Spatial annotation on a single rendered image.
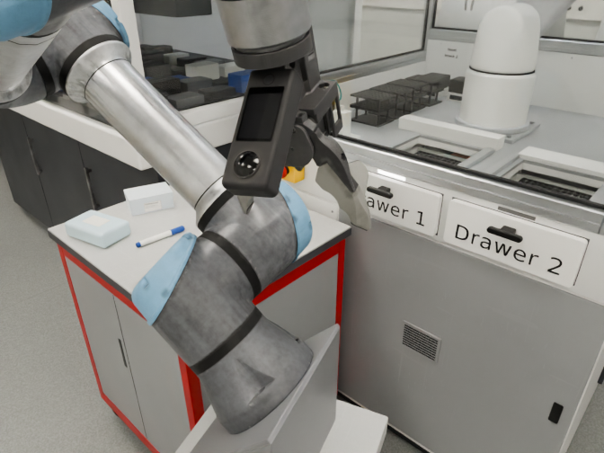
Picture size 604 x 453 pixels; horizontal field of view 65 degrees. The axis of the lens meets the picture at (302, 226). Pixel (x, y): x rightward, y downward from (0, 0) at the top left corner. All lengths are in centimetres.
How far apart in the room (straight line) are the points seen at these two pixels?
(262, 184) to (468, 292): 93
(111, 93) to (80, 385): 150
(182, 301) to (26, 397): 157
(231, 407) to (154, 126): 39
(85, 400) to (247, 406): 145
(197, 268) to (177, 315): 6
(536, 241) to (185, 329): 76
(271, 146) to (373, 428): 55
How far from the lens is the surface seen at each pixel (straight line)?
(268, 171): 39
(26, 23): 42
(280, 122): 41
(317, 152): 45
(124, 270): 123
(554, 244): 110
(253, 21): 41
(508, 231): 110
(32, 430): 201
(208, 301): 60
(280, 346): 62
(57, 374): 218
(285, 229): 66
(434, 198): 117
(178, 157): 70
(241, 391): 61
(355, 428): 83
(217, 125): 182
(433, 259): 126
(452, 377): 144
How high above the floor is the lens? 141
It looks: 29 degrees down
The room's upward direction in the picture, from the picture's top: straight up
